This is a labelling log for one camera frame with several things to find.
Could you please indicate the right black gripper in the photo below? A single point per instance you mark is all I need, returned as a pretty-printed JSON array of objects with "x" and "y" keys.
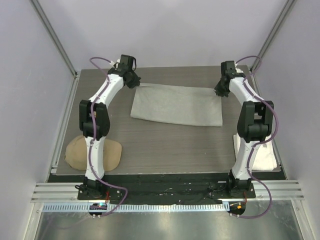
[{"x": 219, "y": 92}]

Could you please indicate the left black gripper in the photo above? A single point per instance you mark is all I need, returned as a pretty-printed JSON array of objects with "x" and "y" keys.
[{"x": 135, "y": 83}]

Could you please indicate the grey cloth napkin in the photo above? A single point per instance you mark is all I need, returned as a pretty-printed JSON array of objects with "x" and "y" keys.
[{"x": 180, "y": 105}]

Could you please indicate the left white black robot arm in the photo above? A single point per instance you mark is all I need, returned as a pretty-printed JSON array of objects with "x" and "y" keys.
[{"x": 94, "y": 122}]

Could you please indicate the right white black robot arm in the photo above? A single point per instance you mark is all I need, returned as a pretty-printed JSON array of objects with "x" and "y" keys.
[{"x": 254, "y": 125}]

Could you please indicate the white folded towel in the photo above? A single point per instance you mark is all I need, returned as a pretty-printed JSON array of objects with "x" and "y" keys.
[{"x": 265, "y": 159}]

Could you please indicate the beige cap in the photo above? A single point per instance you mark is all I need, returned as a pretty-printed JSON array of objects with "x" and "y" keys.
[{"x": 76, "y": 154}]

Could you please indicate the left aluminium frame post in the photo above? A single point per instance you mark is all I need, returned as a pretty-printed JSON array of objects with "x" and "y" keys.
[{"x": 53, "y": 36}]

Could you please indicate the aluminium frame post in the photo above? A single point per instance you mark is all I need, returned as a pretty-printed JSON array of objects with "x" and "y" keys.
[
  {"x": 284, "y": 13},
  {"x": 53, "y": 36}
]

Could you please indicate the right aluminium frame post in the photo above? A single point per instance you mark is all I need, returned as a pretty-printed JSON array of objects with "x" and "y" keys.
[{"x": 284, "y": 13}]

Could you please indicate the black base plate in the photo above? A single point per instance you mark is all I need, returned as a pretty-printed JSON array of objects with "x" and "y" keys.
[{"x": 164, "y": 189}]

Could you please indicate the white slotted cable duct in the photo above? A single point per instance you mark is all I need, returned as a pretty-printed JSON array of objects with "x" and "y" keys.
[{"x": 131, "y": 208}]

